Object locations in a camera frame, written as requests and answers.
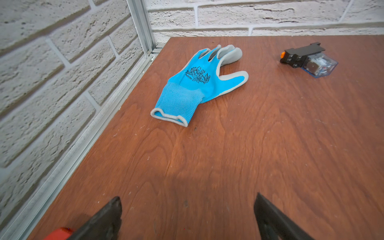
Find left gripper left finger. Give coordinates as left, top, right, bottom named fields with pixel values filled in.
left=68, top=196, right=122, bottom=240

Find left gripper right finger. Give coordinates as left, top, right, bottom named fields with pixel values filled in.
left=254, top=193, right=313, bottom=240

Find red handled tool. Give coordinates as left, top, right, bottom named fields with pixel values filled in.
left=44, top=228, right=74, bottom=240

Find black clear relay module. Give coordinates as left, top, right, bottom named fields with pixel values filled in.
left=280, top=42, right=338, bottom=78

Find blue grey work glove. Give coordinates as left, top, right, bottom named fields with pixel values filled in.
left=151, top=45, right=249, bottom=127

